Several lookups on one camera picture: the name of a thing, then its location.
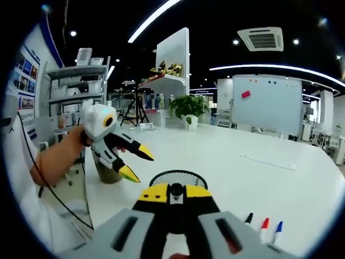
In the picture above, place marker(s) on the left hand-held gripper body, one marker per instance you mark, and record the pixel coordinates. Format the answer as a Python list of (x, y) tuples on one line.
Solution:
[(94, 121)]

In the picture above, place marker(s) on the white chair with castors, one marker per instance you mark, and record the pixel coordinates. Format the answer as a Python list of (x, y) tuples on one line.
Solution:
[(67, 176)]

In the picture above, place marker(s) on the blue cap whiteboard marker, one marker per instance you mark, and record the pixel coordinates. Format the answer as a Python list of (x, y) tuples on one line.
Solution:
[(277, 230)]

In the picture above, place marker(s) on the blue white wall display board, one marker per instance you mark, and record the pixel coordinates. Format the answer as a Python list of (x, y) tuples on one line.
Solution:
[(27, 78)]

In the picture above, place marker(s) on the black cap whiteboard marker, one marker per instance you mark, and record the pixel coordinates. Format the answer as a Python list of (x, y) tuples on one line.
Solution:
[(177, 190), (249, 218)]

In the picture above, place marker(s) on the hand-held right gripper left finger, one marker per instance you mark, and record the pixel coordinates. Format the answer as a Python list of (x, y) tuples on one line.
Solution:
[(118, 232)]

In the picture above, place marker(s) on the stack of white trays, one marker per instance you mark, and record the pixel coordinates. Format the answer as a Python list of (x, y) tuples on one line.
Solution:
[(85, 55)]

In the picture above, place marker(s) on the dark green cup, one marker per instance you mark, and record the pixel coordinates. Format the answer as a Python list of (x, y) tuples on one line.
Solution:
[(107, 175)]

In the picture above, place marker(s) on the white ceiling air conditioner vent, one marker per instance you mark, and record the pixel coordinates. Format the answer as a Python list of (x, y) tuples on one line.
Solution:
[(261, 39)]

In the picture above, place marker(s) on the curved ceiling light strip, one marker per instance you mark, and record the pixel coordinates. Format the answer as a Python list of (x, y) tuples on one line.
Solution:
[(269, 66)]

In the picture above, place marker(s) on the black mesh pen holder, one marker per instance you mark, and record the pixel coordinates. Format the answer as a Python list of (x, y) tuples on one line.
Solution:
[(178, 176)]

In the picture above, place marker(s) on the large whiteboard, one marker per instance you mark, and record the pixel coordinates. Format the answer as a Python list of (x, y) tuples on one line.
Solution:
[(269, 110)]

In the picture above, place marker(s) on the green potted plant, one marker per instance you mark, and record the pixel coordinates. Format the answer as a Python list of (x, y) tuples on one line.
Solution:
[(188, 108)]

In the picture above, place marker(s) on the red cap whiteboard marker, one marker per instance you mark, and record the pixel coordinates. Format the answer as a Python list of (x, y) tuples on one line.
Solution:
[(264, 228)]

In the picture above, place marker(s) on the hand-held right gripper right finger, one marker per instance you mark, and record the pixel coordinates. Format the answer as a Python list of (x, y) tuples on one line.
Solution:
[(215, 234)]

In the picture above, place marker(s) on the operator in white shirt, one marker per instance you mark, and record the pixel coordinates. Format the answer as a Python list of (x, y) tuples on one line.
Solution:
[(32, 221)]

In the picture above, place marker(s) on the white display shelf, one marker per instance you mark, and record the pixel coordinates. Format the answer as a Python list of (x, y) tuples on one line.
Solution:
[(172, 48)]

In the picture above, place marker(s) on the row of small bottles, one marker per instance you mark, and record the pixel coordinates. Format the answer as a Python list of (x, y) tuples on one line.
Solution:
[(160, 101)]

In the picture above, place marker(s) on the person's left hand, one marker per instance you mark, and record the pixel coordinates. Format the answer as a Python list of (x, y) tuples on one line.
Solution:
[(85, 139)]

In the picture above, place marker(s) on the row of round coloured magnets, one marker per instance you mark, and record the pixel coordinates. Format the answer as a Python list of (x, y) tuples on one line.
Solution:
[(270, 82)]

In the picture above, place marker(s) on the black tripod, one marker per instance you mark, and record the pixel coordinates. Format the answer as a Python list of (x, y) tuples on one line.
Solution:
[(138, 110)]

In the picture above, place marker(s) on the red board eraser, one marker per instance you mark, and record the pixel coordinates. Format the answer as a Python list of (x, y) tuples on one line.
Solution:
[(245, 94)]

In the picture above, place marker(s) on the pile of yellow black packets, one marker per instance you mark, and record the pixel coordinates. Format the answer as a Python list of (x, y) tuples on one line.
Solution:
[(168, 68)]

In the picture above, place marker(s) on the grey metal shelf rack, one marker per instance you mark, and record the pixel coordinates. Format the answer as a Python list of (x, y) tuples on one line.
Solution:
[(78, 71)]

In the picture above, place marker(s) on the group of white office chairs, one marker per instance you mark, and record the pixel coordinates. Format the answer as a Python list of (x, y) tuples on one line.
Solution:
[(331, 143)]

